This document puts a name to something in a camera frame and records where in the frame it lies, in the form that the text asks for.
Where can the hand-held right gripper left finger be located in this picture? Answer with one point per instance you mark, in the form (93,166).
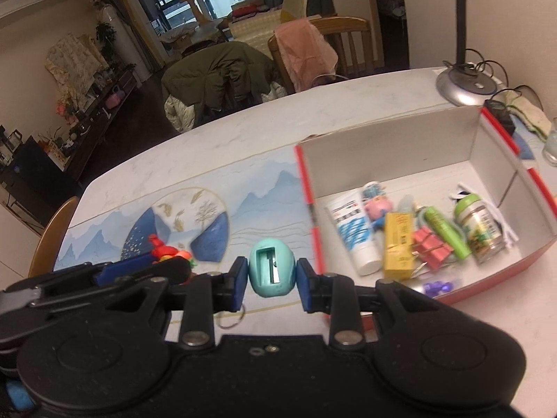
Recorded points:
(238,285)

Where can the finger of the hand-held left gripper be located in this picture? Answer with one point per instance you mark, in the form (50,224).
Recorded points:
(119,272)
(174,270)

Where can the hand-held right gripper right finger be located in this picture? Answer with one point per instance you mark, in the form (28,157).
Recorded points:
(304,287)

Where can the red charm toy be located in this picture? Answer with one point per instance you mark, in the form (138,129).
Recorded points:
(163,250)

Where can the teal pencil sharpener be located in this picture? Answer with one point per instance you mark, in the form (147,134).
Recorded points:
(261,278)

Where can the white blue cream tube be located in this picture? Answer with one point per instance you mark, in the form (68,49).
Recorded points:
(357,235)

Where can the small yellow carton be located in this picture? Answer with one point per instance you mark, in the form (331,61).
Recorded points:
(398,244)

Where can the pink pig toy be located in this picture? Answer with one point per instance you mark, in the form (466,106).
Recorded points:
(377,209)

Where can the small clear bottle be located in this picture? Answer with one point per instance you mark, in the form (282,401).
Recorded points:
(407,205)

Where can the purple push pins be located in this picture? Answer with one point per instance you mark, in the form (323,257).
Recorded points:
(437,288)

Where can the green lip balm stick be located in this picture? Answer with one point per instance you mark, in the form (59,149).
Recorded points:
(446,230)

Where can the red cardboard box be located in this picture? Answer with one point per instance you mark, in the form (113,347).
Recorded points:
(391,148)

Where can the glass jar with green lid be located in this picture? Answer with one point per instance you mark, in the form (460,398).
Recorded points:
(478,230)

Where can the person's left hand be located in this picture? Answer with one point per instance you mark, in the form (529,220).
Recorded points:
(19,396)

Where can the wooden dining chair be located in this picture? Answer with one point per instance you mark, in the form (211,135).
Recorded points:
(352,52)
(52,235)

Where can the black cabinet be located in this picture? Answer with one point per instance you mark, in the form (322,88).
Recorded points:
(30,178)

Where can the dark wooden tv cabinet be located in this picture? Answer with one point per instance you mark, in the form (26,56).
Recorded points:
(100,122)

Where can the pink handbag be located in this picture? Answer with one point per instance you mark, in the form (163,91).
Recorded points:
(115,98)

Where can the olive green jacket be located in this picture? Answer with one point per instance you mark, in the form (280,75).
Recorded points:
(204,74)

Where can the floral hanging cloth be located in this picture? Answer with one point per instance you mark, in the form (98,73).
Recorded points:
(74,61)

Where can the yellow curtain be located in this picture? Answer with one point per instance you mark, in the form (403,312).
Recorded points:
(143,39)

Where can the pink cloth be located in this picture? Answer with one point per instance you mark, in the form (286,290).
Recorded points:
(304,52)

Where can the green house plant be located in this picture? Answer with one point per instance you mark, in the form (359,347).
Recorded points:
(105,35)

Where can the white standing air conditioner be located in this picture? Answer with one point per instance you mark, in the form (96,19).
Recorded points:
(117,26)

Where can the silver desk lamp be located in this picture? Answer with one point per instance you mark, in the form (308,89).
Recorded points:
(465,87)

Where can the cream covered sofa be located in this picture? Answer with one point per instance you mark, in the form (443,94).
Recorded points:
(256,24)

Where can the black power adapter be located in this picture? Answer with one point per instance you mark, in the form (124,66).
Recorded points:
(500,115)

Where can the red cushion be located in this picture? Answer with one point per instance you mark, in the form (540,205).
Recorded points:
(246,10)

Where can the small clear glass jar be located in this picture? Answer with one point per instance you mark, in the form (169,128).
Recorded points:
(550,143)

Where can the green white knitted cloth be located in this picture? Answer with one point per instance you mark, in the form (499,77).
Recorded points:
(533,115)

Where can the cream throw blanket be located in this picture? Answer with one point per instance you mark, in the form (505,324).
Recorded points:
(296,0)

